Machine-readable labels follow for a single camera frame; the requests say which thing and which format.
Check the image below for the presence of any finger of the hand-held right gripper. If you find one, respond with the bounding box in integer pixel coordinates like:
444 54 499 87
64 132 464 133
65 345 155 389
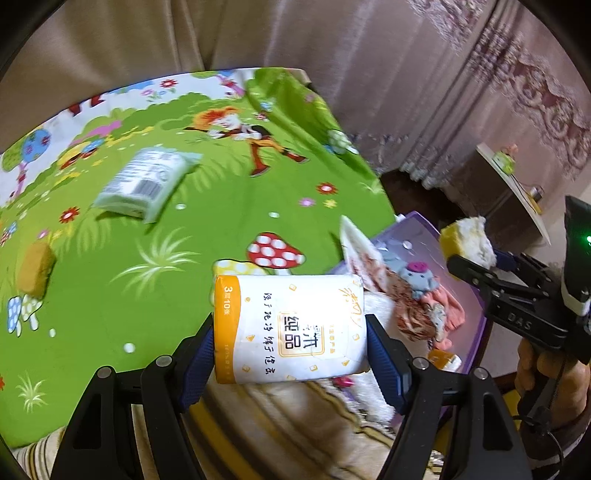
495 249 556 291
447 255 505 302

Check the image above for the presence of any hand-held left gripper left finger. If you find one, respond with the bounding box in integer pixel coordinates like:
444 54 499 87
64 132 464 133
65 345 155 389
50 313 218 480

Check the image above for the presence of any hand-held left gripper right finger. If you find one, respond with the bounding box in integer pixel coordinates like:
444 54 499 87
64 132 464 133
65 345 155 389
364 314 539 480

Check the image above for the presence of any yellow white sponge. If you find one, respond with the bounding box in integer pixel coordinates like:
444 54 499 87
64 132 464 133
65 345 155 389
438 216 497 268

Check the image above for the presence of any purple storage box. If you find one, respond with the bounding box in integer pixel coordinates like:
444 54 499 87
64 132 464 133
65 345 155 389
332 211 490 435

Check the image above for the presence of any white orange tissue roll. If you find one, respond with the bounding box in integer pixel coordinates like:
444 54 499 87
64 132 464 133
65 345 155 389
212 273 370 385

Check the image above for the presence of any person's right forearm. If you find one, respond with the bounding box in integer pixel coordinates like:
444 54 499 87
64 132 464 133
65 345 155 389
531 413 591 472

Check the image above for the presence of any person's right hand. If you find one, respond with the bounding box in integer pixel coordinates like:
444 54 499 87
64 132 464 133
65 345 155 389
516 339 591 432

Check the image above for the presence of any red floral cloth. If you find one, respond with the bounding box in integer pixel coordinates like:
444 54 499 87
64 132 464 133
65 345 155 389
339 216 439 344

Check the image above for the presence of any grey plush toy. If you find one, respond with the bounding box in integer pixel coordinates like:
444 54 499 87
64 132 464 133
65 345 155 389
383 251 439 301

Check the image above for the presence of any small orange packet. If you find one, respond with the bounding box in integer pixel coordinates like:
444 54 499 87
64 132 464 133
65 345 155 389
428 348 463 371

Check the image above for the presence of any small side table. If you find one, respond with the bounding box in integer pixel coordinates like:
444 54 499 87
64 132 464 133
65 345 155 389
455 143 591 250

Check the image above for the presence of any green printed bedsheet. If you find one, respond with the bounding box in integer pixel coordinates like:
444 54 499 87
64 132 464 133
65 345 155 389
0 68 398 448

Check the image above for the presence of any green toy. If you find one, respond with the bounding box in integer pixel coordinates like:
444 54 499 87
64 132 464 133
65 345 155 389
492 145 516 175

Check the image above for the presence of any mauve lace curtain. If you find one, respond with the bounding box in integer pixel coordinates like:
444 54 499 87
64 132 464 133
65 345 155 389
351 0 591 190

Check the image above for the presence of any white tissue packet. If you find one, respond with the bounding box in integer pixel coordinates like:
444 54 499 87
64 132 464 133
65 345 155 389
93 148 203 224

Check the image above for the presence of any beige satin curtain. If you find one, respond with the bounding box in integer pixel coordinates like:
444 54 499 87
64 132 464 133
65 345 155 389
0 0 462 153

